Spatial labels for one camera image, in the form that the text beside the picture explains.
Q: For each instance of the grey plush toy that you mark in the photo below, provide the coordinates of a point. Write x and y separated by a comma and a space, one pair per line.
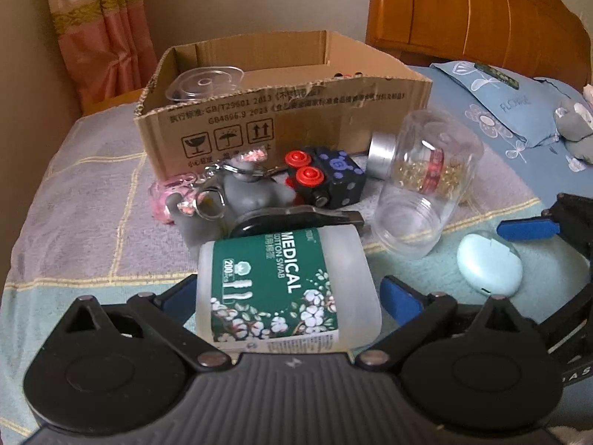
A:
577, 125

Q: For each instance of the dark green packet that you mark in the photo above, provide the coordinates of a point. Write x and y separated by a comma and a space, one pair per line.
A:
498, 75

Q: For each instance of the clear plastic round lid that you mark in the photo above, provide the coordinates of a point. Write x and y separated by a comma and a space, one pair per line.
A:
204, 82

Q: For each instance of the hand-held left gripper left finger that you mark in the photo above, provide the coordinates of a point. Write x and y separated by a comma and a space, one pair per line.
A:
179, 299

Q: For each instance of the pink and cream curtain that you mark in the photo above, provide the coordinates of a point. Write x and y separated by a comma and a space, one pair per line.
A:
102, 23

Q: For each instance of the clear jar with gold capsules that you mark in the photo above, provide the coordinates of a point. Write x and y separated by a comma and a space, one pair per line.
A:
426, 194

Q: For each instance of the blue flower print pillow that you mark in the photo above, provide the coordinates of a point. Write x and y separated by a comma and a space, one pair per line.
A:
509, 111

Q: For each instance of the black cube toy red buttons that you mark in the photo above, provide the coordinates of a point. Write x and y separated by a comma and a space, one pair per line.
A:
333, 171

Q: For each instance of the grey animal figurine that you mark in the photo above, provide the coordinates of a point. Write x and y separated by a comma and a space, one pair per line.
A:
252, 192

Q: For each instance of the blue bed sheet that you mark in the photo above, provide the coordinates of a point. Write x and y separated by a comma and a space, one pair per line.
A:
440, 88

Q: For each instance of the wooden headboard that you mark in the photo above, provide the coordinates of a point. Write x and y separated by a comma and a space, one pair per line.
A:
463, 9

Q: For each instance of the light blue egg-shaped case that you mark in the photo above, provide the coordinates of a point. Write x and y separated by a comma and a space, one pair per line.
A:
489, 264

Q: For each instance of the silver round lid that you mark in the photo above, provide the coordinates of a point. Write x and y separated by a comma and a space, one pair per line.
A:
381, 155

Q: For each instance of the white cotton swab container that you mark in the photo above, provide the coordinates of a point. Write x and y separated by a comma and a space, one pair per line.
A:
278, 287

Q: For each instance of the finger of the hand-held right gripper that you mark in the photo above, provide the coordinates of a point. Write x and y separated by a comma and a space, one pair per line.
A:
528, 229

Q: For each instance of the brown cardboard box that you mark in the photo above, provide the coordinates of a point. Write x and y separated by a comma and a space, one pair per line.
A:
278, 116

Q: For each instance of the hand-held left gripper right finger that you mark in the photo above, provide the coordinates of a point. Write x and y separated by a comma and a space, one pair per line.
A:
396, 295

